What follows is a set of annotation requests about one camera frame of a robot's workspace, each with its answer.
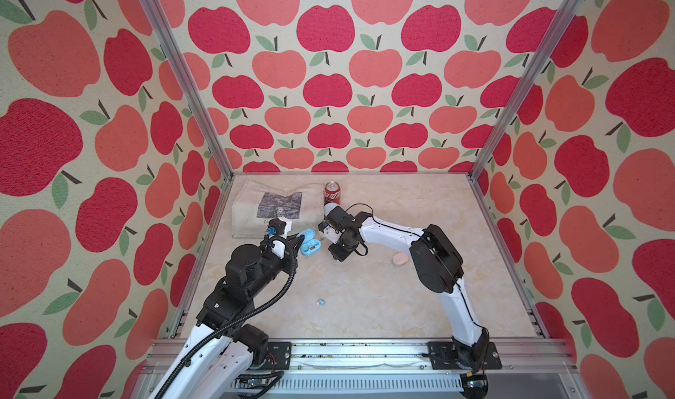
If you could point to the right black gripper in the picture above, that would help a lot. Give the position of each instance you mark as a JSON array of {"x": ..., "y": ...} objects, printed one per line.
[{"x": 338, "y": 256}]

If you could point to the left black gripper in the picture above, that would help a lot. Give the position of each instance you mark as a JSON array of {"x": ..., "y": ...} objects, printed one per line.
[{"x": 298, "y": 239}]

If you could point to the blue earbud charging case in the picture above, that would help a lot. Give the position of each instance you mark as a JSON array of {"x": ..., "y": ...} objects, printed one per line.
[{"x": 311, "y": 245}]

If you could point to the pink earbud charging case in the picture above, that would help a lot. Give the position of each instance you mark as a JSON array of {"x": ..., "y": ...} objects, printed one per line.
[{"x": 400, "y": 259}]

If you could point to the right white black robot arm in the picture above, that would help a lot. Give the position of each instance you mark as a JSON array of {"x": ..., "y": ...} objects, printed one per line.
[{"x": 435, "y": 259}]

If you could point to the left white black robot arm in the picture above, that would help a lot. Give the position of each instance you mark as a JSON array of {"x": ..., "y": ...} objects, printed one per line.
[{"x": 222, "y": 345}]

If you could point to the yellow tin can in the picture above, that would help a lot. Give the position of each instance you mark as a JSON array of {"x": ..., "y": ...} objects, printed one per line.
[{"x": 327, "y": 208}]

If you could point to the beige Monet tote bag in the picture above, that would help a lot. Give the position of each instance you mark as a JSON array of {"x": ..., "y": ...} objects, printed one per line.
[{"x": 256, "y": 204}]

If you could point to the red cola can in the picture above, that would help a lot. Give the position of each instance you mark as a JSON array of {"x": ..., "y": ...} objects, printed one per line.
[{"x": 332, "y": 193}]

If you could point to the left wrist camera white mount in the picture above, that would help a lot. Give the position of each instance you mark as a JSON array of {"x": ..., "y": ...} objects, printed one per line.
[{"x": 277, "y": 234}]

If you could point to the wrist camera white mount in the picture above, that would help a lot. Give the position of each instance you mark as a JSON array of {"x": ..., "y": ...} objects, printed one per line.
[
  {"x": 334, "y": 225},
  {"x": 277, "y": 234}
]

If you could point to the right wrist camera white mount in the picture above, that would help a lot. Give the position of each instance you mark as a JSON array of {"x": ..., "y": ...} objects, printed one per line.
[{"x": 334, "y": 225}]

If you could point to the left aluminium frame post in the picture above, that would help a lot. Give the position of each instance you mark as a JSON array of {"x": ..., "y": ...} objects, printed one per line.
[{"x": 158, "y": 20}]

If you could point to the aluminium frame post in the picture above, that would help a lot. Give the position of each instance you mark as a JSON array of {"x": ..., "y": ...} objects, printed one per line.
[
  {"x": 158, "y": 20},
  {"x": 550, "y": 40}
]

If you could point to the right aluminium frame post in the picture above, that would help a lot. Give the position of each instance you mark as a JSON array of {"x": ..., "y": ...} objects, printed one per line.
[{"x": 550, "y": 40}]

